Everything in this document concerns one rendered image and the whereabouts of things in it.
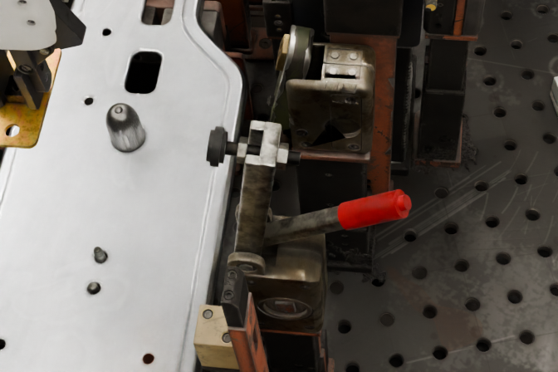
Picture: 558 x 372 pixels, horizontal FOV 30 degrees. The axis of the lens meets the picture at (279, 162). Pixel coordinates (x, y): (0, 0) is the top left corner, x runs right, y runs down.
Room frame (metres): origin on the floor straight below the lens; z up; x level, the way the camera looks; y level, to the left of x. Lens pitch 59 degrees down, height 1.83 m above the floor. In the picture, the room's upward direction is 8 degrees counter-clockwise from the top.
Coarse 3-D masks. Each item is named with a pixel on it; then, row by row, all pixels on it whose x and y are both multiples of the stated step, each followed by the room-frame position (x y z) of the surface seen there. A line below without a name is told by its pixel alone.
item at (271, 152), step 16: (256, 128) 0.40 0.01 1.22; (272, 128) 0.40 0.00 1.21; (208, 144) 0.39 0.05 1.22; (224, 144) 0.39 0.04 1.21; (240, 144) 0.39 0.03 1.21; (256, 144) 0.40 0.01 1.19; (272, 144) 0.38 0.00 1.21; (288, 144) 0.39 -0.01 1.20; (208, 160) 0.38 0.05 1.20; (240, 160) 0.38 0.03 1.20; (256, 160) 0.37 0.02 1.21; (272, 160) 0.37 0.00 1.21; (288, 160) 0.38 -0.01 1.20; (256, 176) 0.37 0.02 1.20; (272, 176) 0.36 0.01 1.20; (256, 192) 0.37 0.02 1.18; (240, 208) 0.37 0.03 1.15; (256, 208) 0.37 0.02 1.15; (240, 224) 0.37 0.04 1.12; (256, 224) 0.37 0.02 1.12; (240, 240) 0.37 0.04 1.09; (256, 240) 0.37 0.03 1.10
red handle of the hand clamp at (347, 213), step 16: (400, 192) 0.37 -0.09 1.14; (336, 208) 0.38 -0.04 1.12; (352, 208) 0.37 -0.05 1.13; (368, 208) 0.36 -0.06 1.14; (384, 208) 0.36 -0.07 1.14; (400, 208) 0.36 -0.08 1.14; (272, 224) 0.39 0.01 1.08; (288, 224) 0.38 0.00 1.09; (304, 224) 0.38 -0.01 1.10; (320, 224) 0.37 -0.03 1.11; (336, 224) 0.36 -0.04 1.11; (352, 224) 0.36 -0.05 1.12; (368, 224) 0.36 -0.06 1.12; (272, 240) 0.38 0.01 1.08; (288, 240) 0.37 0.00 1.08
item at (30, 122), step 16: (48, 64) 0.45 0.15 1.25; (16, 96) 0.42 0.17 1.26; (48, 96) 0.42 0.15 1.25; (0, 112) 0.41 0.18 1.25; (16, 112) 0.41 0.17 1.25; (32, 112) 0.41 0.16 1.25; (0, 128) 0.40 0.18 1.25; (32, 128) 0.40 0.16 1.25; (0, 144) 0.39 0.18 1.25; (16, 144) 0.38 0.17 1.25; (32, 144) 0.38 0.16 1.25
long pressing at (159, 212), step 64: (128, 0) 0.71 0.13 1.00; (192, 0) 0.70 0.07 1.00; (64, 64) 0.64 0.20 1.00; (128, 64) 0.63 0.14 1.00; (192, 64) 0.62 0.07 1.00; (64, 128) 0.56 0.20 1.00; (192, 128) 0.55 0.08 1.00; (0, 192) 0.50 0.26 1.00; (64, 192) 0.49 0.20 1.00; (128, 192) 0.48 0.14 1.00; (192, 192) 0.48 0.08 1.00; (0, 256) 0.44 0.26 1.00; (64, 256) 0.43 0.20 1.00; (128, 256) 0.42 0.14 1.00; (192, 256) 0.41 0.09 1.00; (0, 320) 0.37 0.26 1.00; (64, 320) 0.37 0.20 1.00; (128, 320) 0.36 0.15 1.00; (192, 320) 0.35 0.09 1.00
